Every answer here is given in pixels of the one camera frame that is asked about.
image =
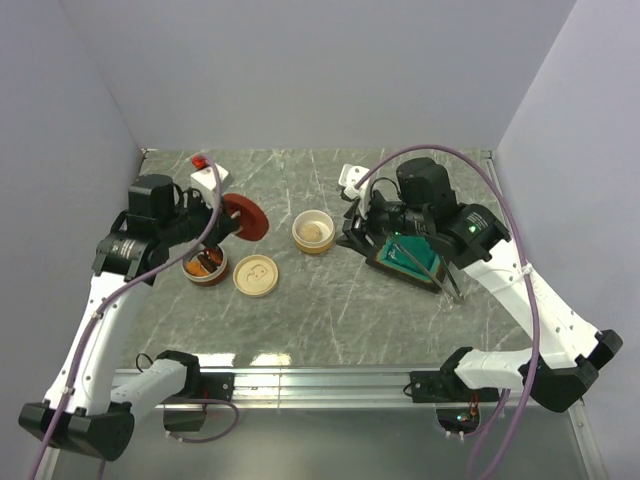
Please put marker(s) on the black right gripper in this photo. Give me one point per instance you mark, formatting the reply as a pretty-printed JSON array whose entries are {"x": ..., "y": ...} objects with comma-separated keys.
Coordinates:
[{"x": 356, "y": 228}]

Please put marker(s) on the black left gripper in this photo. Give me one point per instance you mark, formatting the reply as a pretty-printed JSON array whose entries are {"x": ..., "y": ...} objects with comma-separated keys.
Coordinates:
[{"x": 226, "y": 225}]

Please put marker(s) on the beige steamed bun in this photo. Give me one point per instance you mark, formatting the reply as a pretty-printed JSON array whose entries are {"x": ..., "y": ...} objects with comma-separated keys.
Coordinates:
[{"x": 310, "y": 232}]

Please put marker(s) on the orange fried chicken piece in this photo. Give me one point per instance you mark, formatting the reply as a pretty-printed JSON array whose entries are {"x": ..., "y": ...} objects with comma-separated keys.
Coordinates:
[{"x": 194, "y": 268}]

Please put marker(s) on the dark brown sausage piece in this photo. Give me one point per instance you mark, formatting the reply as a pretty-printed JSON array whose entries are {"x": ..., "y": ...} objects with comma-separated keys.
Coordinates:
[{"x": 207, "y": 263}]

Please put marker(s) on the red-brown sausage piece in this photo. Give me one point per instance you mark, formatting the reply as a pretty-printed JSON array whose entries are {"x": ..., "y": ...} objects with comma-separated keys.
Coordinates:
[{"x": 216, "y": 256}]

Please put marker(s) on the red round lid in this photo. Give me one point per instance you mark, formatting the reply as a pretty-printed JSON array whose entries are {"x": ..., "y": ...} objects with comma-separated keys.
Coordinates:
[{"x": 253, "y": 223}]

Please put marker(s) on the cream round lid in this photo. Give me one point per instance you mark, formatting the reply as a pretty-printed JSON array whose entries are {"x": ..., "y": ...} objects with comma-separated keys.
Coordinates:
[{"x": 256, "y": 275}]

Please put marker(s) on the steel serving tongs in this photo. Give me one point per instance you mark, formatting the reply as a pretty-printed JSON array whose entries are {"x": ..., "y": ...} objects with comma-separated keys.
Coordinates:
[{"x": 447, "y": 284}]

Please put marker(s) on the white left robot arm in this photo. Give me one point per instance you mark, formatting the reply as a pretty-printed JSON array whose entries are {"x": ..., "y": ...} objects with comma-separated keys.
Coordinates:
[{"x": 81, "y": 412}]

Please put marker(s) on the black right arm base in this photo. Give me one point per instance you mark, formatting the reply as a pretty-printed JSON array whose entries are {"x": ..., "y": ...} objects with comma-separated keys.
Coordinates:
[{"x": 433, "y": 386}]

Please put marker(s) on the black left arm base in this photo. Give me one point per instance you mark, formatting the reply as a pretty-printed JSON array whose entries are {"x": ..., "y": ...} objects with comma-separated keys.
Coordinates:
[{"x": 187, "y": 412}]

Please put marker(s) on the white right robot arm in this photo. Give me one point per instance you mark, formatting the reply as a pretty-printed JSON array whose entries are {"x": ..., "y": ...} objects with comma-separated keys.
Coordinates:
[{"x": 571, "y": 352}]

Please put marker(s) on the cream round container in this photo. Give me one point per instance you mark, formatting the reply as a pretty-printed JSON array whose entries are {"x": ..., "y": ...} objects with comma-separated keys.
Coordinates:
[{"x": 324, "y": 221}]

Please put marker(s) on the teal square ceramic plate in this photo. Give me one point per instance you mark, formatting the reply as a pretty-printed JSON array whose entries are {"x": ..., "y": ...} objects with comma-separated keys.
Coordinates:
[{"x": 388, "y": 259}]

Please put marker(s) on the brown steel-lined container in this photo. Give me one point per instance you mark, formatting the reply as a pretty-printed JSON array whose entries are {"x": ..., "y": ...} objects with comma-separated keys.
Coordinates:
[{"x": 212, "y": 279}]

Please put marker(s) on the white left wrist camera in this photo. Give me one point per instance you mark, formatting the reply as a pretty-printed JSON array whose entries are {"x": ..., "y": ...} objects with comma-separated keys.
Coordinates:
[{"x": 204, "y": 181}]

